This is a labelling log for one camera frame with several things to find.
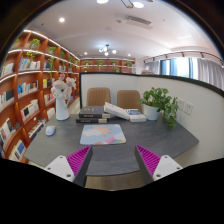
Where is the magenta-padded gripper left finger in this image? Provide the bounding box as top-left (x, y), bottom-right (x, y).
top-left (45, 145), bottom-right (93, 187)

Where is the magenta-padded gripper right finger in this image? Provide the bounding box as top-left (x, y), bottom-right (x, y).
top-left (134, 145), bottom-right (182, 182)

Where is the bottom black book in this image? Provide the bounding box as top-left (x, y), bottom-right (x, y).
top-left (76, 117), bottom-right (107, 124)

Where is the black book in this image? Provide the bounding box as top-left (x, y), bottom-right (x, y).
top-left (79, 106), bottom-right (110, 118)
top-left (76, 117), bottom-right (107, 124)

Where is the white plant pot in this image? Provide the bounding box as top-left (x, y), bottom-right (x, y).
top-left (143, 105), bottom-right (159, 121)

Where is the blue white book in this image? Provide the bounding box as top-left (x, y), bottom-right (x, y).
top-left (126, 109), bottom-right (147, 122)

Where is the top black book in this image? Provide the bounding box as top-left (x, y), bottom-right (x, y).
top-left (79, 106), bottom-right (110, 118)

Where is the white vase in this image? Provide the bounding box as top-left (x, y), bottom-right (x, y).
top-left (56, 98), bottom-right (69, 121)

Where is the open white book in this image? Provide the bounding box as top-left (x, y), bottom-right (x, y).
top-left (104, 102), bottom-right (129, 120)

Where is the green potted plant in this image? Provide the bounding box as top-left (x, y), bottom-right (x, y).
top-left (138, 87), bottom-right (178, 128)

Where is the right brown chair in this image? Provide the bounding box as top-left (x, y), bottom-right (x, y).
top-left (117, 90), bottom-right (142, 111)

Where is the brown chair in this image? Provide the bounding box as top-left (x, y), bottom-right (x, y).
top-left (87, 88), bottom-right (110, 106)
top-left (117, 90), bottom-right (142, 111)

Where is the left brown chair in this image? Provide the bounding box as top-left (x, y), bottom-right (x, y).
top-left (87, 88), bottom-right (110, 106)

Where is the pink white flower bouquet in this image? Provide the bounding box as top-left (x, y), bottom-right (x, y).
top-left (51, 73), bottom-right (76, 100)

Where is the orange wooden bookshelf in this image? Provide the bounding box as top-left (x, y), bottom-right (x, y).
top-left (0, 30), bottom-right (80, 159)

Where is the grey window curtain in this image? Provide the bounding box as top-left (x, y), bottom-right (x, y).
top-left (197, 59), bottom-right (224, 91)

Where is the ceiling chandelier lamp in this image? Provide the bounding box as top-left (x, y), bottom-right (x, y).
top-left (99, 44), bottom-right (117, 56)

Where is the white wall socket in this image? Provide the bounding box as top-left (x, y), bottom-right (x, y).
top-left (177, 98), bottom-right (193, 115)

